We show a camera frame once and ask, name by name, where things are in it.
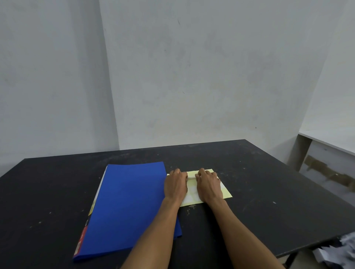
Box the person's right forearm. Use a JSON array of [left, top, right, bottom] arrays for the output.
[[205, 198, 286, 269]]

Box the blue coloured paper pack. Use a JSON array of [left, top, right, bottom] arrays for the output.
[[73, 161, 183, 263]]

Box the pale yellow paper sheet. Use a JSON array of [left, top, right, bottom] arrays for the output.
[[166, 169, 233, 207]]

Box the white desk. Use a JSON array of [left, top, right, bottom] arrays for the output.
[[288, 131, 355, 200]]

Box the person's left hand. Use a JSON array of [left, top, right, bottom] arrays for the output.
[[163, 169, 189, 201]]

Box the crumpled white paper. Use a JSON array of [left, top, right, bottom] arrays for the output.
[[312, 232, 355, 269]]

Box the brown tape remnant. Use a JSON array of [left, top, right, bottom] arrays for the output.
[[305, 155, 355, 193]]

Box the person's right hand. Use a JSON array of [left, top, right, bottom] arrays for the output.
[[195, 168, 224, 204]]

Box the person's left forearm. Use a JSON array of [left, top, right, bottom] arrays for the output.
[[120, 196, 184, 269]]

